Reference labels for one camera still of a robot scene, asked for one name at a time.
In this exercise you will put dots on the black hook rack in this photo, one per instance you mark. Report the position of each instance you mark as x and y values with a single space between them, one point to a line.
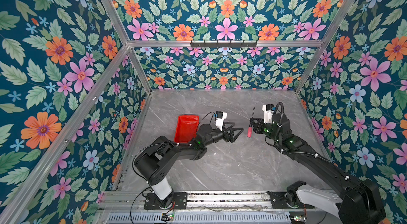
223 44

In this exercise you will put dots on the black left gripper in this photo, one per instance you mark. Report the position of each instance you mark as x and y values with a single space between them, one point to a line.
230 137

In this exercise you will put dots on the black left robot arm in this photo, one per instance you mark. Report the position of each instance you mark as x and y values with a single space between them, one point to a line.
155 161

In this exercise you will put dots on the aluminium mounting rail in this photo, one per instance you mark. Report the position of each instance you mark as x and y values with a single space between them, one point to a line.
216 200

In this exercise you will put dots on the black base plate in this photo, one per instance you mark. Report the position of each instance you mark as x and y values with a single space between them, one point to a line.
280 200
175 200

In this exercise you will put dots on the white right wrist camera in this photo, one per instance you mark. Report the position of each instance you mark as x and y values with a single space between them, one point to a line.
268 110

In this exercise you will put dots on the white slotted cable duct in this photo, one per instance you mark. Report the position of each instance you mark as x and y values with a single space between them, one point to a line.
199 218

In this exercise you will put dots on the red plastic bin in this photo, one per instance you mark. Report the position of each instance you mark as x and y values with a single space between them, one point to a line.
186 128

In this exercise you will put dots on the red handled screwdriver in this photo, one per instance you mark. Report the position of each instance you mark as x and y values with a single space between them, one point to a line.
250 128

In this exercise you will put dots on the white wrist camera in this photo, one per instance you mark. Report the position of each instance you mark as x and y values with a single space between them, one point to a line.
219 119
268 110

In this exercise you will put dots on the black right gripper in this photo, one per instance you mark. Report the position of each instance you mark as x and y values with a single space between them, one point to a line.
258 126

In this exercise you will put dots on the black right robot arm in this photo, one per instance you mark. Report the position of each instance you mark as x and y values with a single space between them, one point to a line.
353 201

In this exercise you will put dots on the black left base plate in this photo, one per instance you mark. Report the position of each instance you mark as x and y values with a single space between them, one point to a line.
175 200

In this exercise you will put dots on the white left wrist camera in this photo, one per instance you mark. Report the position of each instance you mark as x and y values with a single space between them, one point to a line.
219 119

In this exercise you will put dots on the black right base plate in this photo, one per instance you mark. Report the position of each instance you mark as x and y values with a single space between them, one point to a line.
280 200

